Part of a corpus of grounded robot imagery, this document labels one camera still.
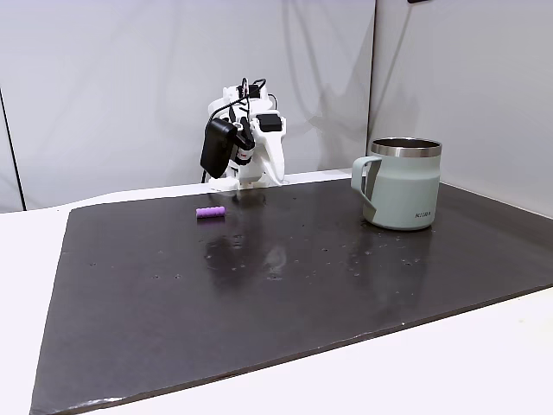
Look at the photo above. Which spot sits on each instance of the purple pen grip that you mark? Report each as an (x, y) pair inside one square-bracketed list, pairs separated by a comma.
[(211, 212)]

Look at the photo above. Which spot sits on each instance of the pale green steel-rimmed mug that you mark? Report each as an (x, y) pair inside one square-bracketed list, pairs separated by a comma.
[(402, 190)]

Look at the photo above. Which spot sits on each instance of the black table mat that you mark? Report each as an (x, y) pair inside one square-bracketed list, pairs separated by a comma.
[(259, 302)]

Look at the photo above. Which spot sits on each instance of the black oval camera box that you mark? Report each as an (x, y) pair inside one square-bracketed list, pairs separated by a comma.
[(214, 149)]

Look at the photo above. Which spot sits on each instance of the black wall fixture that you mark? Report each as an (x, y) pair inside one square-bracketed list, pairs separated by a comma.
[(420, 1)]

